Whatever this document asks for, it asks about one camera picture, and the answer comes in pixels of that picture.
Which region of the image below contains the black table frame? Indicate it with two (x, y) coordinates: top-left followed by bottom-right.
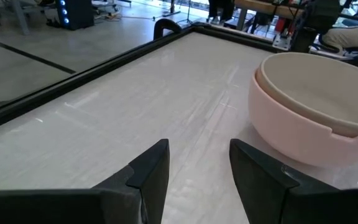
(0, 23), (280, 135)

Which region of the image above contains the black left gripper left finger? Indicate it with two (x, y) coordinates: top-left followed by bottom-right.
(0, 138), (171, 224)

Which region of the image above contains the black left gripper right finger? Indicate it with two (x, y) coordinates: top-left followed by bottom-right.
(228, 138), (358, 224)

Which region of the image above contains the grey table leg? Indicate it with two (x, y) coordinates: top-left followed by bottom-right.
(9, 0), (31, 36)

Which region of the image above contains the black tower with blue lights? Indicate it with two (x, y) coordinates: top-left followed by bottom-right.
(55, 0), (95, 31)

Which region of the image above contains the wooden desk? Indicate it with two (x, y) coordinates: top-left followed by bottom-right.
(233, 0), (307, 32)

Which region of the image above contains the person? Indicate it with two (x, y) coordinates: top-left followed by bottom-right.
(321, 21), (358, 52)
(208, 0), (236, 26)

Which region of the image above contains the beige bowl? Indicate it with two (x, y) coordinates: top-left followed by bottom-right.
(255, 52), (358, 139)

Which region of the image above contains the black floor stand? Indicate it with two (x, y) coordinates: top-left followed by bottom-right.
(162, 0), (196, 26)

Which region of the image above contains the large pink bowl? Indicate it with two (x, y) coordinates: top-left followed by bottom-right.
(247, 70), (358, 169)

